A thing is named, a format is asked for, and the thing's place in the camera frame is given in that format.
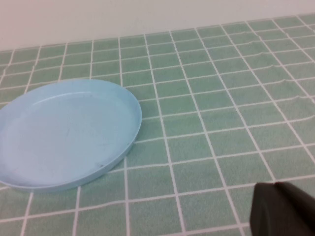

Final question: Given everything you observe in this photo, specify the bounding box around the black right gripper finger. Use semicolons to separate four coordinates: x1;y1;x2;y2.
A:
249;181;315;236

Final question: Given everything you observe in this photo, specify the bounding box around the light blue round plate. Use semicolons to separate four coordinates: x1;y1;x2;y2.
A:
0;78;143;194

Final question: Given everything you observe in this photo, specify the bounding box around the green checked tablecloth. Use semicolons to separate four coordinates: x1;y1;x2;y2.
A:
0;13;315;236

